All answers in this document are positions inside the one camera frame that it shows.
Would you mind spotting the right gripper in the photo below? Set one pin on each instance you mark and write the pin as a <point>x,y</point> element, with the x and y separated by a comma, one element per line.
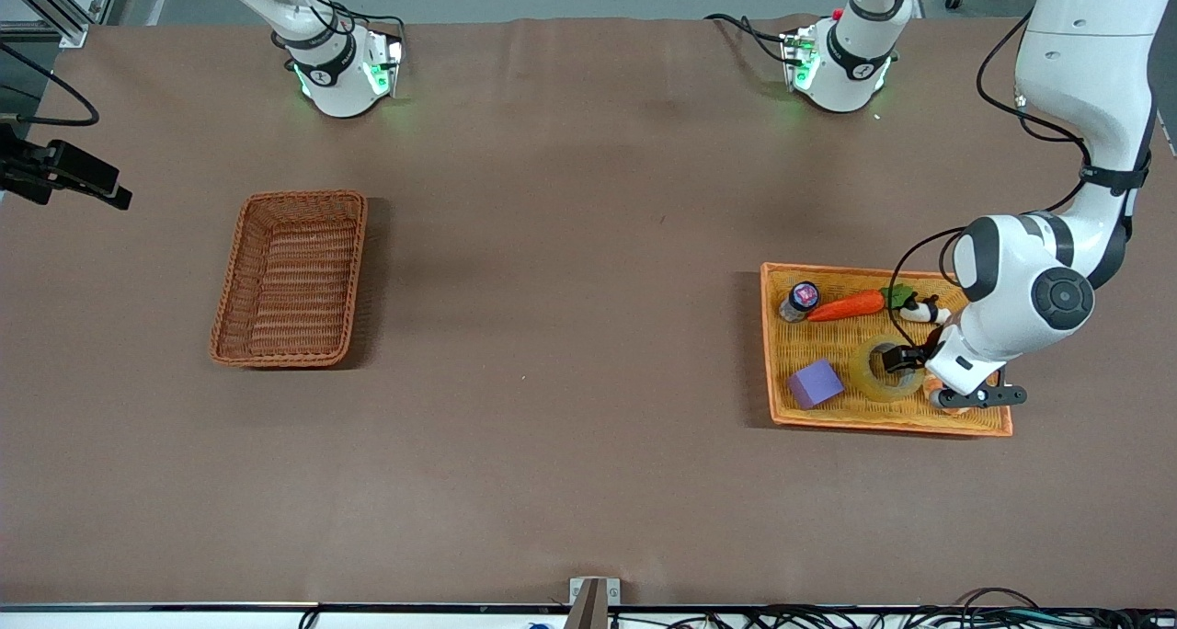
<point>28,171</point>

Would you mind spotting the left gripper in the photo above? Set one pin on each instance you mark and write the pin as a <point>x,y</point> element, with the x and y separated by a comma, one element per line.
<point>931,344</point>

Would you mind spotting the clear yellowish tape roll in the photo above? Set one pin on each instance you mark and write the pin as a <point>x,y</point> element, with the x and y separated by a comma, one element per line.
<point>869,385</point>

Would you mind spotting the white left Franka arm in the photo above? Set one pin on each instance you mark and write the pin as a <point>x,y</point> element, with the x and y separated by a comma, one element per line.
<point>1085,59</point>

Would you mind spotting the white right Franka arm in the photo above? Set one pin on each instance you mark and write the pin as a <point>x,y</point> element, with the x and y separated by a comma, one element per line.
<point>340,86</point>

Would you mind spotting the orange yellow wicker tray basket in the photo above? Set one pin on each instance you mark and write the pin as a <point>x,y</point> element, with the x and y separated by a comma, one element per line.
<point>828,344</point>

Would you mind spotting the brown wicker basket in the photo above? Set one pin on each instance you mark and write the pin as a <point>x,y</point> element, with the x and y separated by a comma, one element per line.
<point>285,289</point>

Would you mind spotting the small panda toy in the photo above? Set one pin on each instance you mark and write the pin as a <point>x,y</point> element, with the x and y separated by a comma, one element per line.
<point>919,312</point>

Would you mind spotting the orange toy carrot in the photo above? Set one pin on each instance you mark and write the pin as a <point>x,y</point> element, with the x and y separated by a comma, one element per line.
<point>846,307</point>

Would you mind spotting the purple foam cube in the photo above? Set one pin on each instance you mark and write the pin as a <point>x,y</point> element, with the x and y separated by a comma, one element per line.
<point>814,385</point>

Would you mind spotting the small jar with purple lid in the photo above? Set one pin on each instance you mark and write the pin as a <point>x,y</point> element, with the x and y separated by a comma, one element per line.
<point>805,295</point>

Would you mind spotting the brown table cloth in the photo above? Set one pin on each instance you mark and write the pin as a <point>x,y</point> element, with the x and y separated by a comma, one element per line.
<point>588,445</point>

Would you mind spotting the aluminium frame profile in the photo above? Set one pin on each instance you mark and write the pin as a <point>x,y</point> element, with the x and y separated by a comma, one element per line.
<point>55,8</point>

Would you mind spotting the metal table edge bracket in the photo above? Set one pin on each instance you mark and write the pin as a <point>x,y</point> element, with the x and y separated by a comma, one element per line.
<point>593,597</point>

